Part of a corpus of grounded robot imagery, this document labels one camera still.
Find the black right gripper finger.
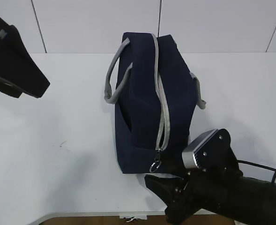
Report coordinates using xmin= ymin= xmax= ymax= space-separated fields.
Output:
xmin=144 ymin=175 xmax=187 ymax=206

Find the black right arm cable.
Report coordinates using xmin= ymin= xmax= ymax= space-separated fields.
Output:
xmin=237 ymin=158 xmax=276 ymax=185

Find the navy blue lunch bag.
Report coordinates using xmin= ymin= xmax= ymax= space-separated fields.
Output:
xmin=104 ymin=32 xmax=206 ymax=174

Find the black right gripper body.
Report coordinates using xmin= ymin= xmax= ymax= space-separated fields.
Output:
xmin=165 ymin=162 xmax=243 ymax=225

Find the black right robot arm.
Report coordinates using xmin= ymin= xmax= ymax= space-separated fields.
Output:
xmin=144 ymin=168 xmax=276 ymax=225

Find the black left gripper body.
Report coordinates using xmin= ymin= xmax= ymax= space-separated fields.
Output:
xmin=0 ymin=18 xmax=50 ymax=98

